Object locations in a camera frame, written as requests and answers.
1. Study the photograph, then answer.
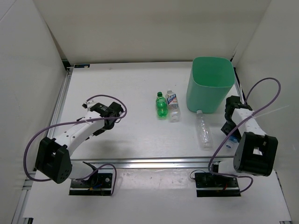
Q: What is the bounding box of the green plastic bin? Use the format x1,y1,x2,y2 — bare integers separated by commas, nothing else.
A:
186,56,235,113

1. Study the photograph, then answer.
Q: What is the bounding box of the small bottle blue label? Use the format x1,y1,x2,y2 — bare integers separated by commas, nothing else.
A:
225,136,239,150

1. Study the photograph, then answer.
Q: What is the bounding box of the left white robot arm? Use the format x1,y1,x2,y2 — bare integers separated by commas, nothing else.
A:
35,100,124,187

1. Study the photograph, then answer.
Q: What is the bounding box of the aluminium front rail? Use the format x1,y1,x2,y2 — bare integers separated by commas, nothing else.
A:
67,157,236,169

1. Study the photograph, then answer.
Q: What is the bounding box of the aluminium left rail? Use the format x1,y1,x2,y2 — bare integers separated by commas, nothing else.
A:
50,66,73,126

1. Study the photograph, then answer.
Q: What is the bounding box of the clear bottle white blue label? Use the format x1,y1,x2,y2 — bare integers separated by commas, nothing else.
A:
165,89,181,122

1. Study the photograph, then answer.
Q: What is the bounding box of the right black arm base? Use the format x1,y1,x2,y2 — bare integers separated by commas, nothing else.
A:
189,168,241,197

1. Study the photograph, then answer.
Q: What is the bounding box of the tall clear plastic bottle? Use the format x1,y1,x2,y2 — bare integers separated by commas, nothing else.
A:
196,110,213,149

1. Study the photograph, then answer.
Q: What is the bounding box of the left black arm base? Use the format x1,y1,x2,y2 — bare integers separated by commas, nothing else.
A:
69,161,117,196

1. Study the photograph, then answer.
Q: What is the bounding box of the green plastic soda bottle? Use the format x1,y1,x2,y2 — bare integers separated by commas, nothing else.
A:
156,92,168,118

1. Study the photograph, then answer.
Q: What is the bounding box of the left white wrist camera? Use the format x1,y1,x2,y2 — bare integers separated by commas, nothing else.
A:
82,99,97,111

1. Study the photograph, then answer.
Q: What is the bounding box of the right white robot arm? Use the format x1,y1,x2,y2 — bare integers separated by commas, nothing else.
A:
221,96,278,176

